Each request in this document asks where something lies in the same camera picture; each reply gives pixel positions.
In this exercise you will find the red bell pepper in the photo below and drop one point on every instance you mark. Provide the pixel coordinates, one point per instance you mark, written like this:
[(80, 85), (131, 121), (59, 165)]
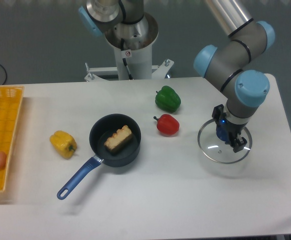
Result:
[(167, 125)]

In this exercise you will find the glass pot lid blue knob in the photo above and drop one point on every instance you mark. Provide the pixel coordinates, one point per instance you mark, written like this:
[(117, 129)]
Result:
[(216, 149)]

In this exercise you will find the toasted bread slice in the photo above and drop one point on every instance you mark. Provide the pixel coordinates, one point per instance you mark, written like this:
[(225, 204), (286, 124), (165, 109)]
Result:
[(118, 139)]

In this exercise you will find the green bell pepper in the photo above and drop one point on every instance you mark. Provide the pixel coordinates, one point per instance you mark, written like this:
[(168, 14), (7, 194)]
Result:
[(167, 99)]

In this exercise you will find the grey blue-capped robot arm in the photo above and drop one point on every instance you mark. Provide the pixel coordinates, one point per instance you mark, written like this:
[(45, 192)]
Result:
[(245, 90)]

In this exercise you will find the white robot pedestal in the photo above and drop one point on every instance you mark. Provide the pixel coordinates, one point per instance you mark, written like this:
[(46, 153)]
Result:
[(132, 46)]

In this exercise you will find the yellow bell pepper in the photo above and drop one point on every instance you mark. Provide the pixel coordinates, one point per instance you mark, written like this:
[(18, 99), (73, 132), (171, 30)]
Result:
[(63, 143)]

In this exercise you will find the dark pot blue handle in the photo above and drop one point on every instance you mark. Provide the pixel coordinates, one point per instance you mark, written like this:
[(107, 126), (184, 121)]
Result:
[(99, 133)]

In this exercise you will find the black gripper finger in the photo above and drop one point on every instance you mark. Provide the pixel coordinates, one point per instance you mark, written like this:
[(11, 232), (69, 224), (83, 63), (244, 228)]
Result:
[(226, 139), (238, 144)]

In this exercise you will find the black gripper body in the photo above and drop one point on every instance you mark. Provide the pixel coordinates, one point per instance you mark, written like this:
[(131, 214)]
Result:
[(224, 125)]

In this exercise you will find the yellow plastic basket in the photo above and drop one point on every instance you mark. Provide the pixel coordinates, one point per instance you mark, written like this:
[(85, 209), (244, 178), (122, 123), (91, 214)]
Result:
[(11, 98)]

